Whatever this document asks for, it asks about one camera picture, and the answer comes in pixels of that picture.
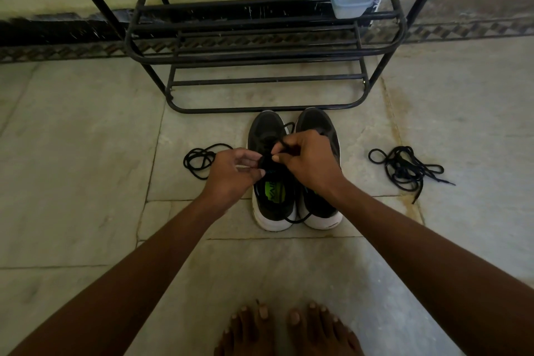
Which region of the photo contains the person's right hand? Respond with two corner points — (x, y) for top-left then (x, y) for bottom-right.
(271, 130), (348, 203)

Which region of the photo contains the person's left hand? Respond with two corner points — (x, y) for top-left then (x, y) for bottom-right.
(200, 148), (266, 214)

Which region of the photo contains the person's left forearm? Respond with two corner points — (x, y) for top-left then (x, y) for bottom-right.
(8, 193), (231, 356)

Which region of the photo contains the person's right forearm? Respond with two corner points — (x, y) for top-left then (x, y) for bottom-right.
(321, 178), (534, 356)

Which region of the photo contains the black sneaker with green insole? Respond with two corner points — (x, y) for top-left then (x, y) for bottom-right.
(247, 110), (298, 232)

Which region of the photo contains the small loose black shoelace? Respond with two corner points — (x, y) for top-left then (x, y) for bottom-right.
(183, 143), (234, 181)

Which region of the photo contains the black sneaker with white sole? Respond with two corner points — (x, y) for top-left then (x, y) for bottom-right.
(295, 107), (344, 230)

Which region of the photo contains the black metal shoe rack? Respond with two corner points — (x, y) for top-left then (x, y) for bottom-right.
(54, 0), (459, 114)

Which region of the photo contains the large tangled black shoelace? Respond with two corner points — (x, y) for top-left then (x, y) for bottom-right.
(368, 146), (456, 205)

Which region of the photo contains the person's left foot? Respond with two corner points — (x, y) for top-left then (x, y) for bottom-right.
(214, 303), (277, 356)

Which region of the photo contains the person's foot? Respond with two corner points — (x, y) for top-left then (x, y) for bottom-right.
(214, 303), (277, 356)
(287, 301), (365, 356)

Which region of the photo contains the person's right foot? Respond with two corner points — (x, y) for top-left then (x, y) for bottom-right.
(287, 301), (365, 356)

